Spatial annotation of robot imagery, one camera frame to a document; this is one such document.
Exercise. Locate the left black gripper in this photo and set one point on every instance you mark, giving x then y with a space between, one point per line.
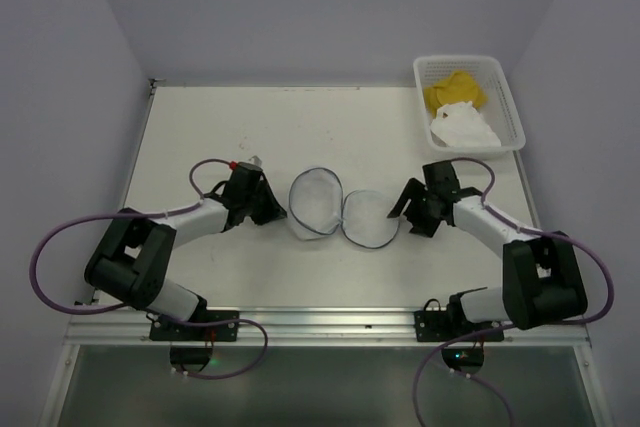
256 200

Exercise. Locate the white mesh laundry bag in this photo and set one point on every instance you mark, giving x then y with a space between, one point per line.
319 207

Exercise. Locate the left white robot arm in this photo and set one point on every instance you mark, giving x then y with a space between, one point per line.
131 260

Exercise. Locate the yellow bra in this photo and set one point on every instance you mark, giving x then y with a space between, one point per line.
460 86

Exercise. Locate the white plastic basket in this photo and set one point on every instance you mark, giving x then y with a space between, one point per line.
500 111

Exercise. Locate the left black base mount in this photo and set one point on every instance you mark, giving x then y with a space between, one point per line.
196 343

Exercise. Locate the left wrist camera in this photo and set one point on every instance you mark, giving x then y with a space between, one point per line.
255 162

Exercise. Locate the white bra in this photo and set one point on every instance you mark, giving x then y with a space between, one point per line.
460 125

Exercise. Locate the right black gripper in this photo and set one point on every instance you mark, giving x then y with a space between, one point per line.
424 204

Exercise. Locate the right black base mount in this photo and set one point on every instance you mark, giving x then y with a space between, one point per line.
437 323

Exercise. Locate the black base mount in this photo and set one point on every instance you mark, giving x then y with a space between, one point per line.
196 343
437 323

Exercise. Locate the aluminium mounting rail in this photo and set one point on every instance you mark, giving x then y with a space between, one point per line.
310 327

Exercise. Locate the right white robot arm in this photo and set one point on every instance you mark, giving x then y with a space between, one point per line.
541 279

